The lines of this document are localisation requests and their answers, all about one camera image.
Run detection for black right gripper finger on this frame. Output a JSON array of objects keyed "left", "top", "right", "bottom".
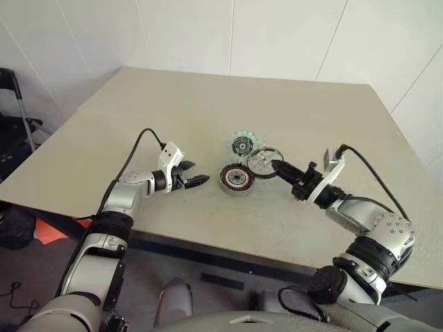
[
  {"left": 271, "top": 165, "right": 301, "bottom": 188},
  {"left": 271, "top": 158, "right": 307, "bottom": 179}
]

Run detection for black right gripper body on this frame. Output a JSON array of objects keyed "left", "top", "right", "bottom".
[{"left": 290, "top": 161, "right": 325, "bottom": 202}]

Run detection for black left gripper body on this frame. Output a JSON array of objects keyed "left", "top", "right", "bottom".
[{"left": 171, "top": 165, "right": 190, "bottom": 192}]

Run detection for silver motor housing copper windings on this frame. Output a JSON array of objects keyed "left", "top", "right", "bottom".
[{"left": 217, "top": 165, "right": 256, "bottom": 197}]

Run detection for grey rounded shape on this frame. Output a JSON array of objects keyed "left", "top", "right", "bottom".
[{"left": 154, "top": 277, "right": 194, "bottom": 326}]

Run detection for orange sheet on floor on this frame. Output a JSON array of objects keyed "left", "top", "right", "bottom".
[{"left": 33, "top": 217, "right": 94, "bottom": 245}]

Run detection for grey robot torso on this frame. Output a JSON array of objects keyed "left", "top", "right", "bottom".
[{"left": 152, "top": 308, "right": 443, "bottom": 332}]

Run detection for black bag on floor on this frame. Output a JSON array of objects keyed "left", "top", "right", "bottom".
[{"left": 0, "top": 206, "right": 37, "bottom": 250}]

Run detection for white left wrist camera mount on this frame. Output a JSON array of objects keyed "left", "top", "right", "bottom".
[{"left": 157, "top": 140, "right": 185, "bottom": 194}]

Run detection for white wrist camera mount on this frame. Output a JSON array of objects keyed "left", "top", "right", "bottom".
[
  {"left": 157, "top": 140, "right": 185, "bottom": 194},
  {"left": 307, "top": 147, "right": 347, "bottom": 203}
]

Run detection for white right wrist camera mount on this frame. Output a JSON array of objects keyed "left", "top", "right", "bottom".
[{"left": 307, "top": 147, "right": 347, "bottom": 203}]

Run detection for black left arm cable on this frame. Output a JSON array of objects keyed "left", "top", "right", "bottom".
[{"left": 74, "top": 128, "right": 167, "bottom": 221}]

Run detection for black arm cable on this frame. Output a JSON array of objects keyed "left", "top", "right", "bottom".
[
  {"left": 74, "top": 128, "right": 167, "bottom": 221},
  {"left": 337, "top": 144, "right": 411, "bottom": 221}
]

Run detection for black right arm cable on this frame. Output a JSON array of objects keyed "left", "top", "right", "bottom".
[{"left": 337, "top": 144, "right": 411, "bottom": 221}]

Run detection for thin black floor cable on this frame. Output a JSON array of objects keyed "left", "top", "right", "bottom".
[{"left": 0, "top": 282, "right": 41, "bottom": 317}]

